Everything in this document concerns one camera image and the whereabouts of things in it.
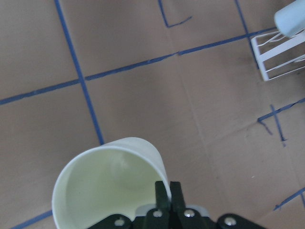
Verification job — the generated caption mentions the cream white cup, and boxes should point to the cream white cup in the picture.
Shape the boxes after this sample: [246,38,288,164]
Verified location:
[51,137,172,229]

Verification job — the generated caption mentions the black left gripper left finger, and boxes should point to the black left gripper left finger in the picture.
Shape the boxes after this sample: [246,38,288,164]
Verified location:
[133,181,170,229]

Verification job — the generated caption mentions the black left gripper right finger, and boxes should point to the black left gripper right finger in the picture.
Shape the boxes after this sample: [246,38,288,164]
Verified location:
[169,181,214,229]

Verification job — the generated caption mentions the white wire cup rack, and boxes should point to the white wire cup rack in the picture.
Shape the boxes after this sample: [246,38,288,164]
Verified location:
[251,30,305,82]

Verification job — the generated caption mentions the light blue cup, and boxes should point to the light blue cup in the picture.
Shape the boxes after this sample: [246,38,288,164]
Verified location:
[274,0,305,38]

